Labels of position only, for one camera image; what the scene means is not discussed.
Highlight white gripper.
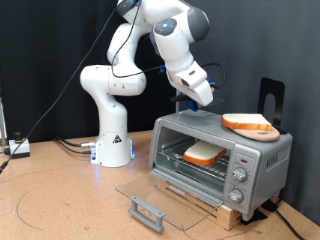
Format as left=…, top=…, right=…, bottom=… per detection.
left=165, top=60, right=215, bottom=108

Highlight white bread slice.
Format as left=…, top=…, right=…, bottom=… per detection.
left=221, top=113, right=273, bottom=132
left=183, top=140, right=228, bottom=167

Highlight glass oven door with handle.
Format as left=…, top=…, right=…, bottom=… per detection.
left=115, top=166, right=225, bottom=233

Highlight silver oven knob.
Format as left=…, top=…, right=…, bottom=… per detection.
left=232, top=166, right=249, bottom=183
left=227, top=188, right=245, bottom=204

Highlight silver toaster oven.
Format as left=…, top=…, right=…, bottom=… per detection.
left=148, top=109, right=294, bottom=222

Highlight vertical metal pole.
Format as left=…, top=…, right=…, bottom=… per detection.
left=175, top=87, right=183, bottom=114

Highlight black metal bookend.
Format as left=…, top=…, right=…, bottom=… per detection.
left=258, top=77, right=288, bottom=135

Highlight round wooden board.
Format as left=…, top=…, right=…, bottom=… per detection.
left=231, top=125, right=281, bottom=143

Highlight slotted wooden block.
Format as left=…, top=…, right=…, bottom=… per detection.
left=155, top=176, right=243, bottom=232

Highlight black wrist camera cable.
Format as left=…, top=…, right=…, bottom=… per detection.
left=110, top=0, right=228, bottom=91

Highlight wire oven rack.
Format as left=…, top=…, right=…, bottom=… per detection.
left=158, top=137, right=233, bottom=181

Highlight robot base cables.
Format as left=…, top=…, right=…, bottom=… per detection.
left=53, top=135, right=98, bottom=156

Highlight black oven power cord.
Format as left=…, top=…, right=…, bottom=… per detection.
left=263, top=199, right=306, bottom=240

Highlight metal frame post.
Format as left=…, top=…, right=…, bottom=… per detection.
left=0, top=96, right=8, bottom=147

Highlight long black hanging cable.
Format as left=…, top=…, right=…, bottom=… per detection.
left=0, top=1, right=121, bottom=174

